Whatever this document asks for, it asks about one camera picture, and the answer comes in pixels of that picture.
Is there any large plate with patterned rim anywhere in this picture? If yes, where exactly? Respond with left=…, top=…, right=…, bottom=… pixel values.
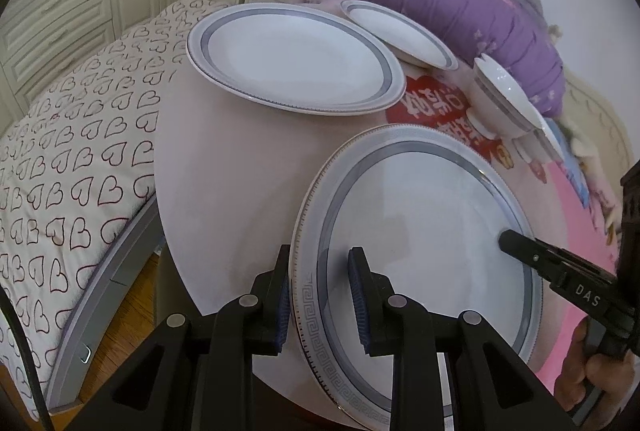
left=290, top=124, right=543, bottom=430

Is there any white bowl grey band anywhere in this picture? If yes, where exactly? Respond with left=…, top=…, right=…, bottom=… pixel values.
left=466, top=54, right=542, bottom=139

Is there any person's right hand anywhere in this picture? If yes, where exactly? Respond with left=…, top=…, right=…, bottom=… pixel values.
left=553, top=317, right=636, bottom=430

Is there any pink blanket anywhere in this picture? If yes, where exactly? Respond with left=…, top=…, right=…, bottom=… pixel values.
left=501, top=157, right=617, bottom=390

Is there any medium grey-rimmed plate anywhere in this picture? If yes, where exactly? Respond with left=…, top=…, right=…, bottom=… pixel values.
left=186, top=3, right=407, bottom=117

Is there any heart pattern bed sheet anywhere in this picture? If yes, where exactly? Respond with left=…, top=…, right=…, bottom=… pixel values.
left=1, top=0, right=219, bottom=397

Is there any small grey-rimmed plate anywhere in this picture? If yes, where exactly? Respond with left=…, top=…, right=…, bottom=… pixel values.
left=341, top=0, right=459, bottom=71

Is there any grey bed frame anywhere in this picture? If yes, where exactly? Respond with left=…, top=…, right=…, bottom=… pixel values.
left=44, top=197, right=164, bottom=413

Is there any black cable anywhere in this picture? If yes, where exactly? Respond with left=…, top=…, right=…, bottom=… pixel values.
left=0, top=285, right=57, bottom=431

